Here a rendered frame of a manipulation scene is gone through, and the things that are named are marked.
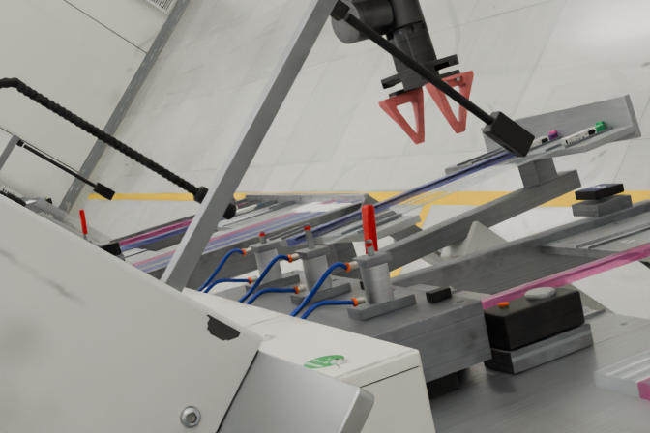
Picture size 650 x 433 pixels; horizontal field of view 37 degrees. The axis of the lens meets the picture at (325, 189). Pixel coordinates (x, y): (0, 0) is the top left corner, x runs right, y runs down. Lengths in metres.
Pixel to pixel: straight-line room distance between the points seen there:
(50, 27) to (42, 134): 0.90
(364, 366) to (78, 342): 0.20
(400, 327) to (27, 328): 0.37
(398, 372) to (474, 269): 0.63
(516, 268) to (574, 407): 0.56
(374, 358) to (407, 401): 0.03
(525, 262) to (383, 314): 0.49
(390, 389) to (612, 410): 0.17
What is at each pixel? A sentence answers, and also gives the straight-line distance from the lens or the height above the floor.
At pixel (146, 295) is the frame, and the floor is 1.45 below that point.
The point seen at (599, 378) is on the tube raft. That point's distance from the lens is 0.72.
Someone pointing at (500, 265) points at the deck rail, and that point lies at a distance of 1.22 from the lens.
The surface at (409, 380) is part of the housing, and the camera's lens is 0.58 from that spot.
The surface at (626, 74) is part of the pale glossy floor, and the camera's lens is 2.94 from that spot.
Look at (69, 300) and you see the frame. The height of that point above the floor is 1.47.
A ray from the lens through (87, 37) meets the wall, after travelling 8.70.
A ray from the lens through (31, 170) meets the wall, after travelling 8.51.
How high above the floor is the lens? 1.57
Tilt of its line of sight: 22 degrees down
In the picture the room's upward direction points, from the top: 58 degrees counter-clockwise
